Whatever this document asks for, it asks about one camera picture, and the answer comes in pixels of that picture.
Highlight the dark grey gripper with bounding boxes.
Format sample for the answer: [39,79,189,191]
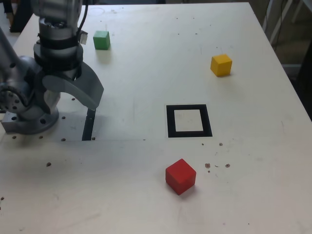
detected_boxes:
[36,62,105,115]

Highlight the green cube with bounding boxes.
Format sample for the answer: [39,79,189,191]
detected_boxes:
[93,30,111,50]

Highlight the red cube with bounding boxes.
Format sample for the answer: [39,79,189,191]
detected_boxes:
[165,158,197,196]

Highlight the yellow cube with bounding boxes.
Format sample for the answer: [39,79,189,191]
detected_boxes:
[210,54,233,78]

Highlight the black tape square outline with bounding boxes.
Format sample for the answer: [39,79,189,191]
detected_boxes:
[166,104,213,138]

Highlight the black tape strip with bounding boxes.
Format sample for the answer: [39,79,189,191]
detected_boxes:
[81,108,97,141]

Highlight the dark stand behind table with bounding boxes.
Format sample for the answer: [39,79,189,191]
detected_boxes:
[9,0,34,33]

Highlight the white metal frame legs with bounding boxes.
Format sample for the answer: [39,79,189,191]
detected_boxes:
[262,0,312,49]

